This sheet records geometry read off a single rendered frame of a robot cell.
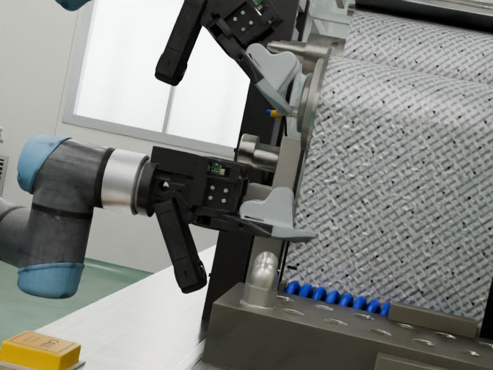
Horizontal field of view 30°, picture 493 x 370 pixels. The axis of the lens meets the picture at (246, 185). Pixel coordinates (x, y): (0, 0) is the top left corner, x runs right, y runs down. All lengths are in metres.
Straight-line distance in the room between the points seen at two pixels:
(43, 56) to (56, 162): 6.06
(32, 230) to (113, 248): 5.84
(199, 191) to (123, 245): 5.88
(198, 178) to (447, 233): 0.29
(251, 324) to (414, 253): 0.26
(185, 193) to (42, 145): 0.18
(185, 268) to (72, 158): 0.19
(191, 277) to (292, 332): 0.22
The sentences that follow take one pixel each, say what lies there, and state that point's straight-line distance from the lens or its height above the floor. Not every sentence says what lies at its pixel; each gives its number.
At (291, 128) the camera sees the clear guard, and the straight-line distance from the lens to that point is 2.12.
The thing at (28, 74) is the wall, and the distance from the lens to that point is 7.19.
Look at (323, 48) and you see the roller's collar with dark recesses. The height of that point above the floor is 1.34.
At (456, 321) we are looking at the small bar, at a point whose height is 1.04.
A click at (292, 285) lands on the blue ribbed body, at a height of 1.04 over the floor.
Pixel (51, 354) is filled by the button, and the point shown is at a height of 0.92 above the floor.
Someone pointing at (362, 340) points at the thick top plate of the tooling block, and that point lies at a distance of 0.90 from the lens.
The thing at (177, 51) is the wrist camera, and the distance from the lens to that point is 1.13.
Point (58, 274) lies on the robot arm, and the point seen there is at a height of 0.99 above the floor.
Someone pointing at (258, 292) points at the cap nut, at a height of 1.05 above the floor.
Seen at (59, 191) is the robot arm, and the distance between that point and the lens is 1.11.
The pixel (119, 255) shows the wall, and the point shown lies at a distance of 6.96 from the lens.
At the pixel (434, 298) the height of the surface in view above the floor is 1.06.
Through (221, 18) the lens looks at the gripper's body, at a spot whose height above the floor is 1.33.
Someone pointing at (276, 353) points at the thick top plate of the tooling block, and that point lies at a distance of 0.90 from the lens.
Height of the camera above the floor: 1.20
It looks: 3 degrees down
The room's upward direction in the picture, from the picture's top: 12 degrees clockwise
